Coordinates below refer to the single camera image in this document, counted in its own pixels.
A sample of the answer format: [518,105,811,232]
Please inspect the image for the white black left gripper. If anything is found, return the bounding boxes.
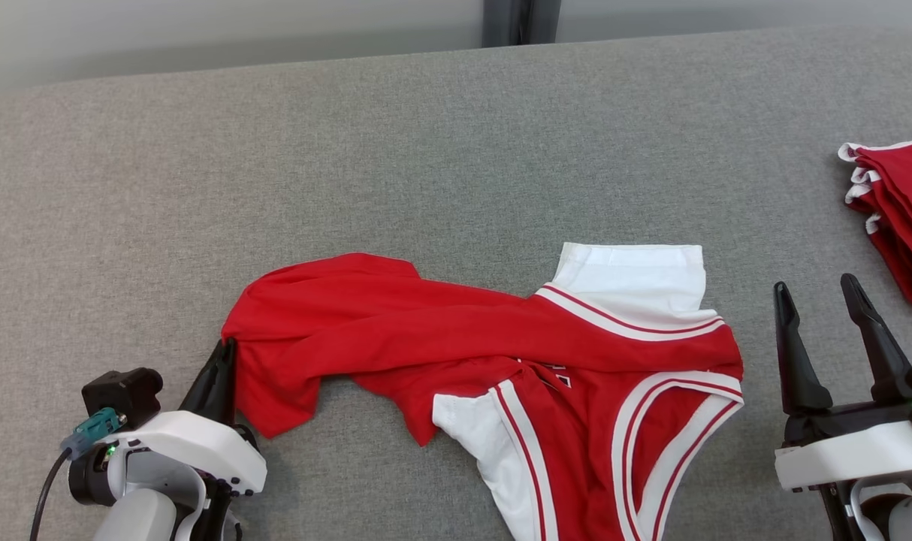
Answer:
[69,338,267,506]

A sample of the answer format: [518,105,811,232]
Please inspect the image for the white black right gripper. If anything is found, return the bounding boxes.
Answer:
[773,273,912,494]

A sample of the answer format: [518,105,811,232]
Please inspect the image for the red shorts with white trim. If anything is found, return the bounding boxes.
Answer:
[838,135,912,307]

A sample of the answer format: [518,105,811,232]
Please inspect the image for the red white basketball jersey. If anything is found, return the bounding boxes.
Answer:
[222,242,745,541]

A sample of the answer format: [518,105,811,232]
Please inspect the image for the black cable with teal plug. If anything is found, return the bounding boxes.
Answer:
[29,407,127,541]

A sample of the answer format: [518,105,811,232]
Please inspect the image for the grey upright post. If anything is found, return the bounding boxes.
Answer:
[482,0,562,47]

